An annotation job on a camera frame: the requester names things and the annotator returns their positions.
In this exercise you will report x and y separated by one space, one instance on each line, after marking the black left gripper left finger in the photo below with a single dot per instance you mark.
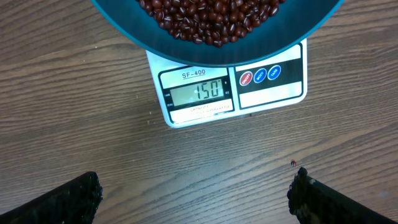
73 202

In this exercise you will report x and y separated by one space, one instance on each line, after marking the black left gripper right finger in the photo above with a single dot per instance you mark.
313 202

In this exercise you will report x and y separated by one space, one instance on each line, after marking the blue metal bowl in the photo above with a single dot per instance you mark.
295 21

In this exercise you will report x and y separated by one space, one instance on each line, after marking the red adzuki beans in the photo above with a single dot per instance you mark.
211 22

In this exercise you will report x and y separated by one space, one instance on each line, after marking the white digital kitchen scale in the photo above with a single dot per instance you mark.
191 95

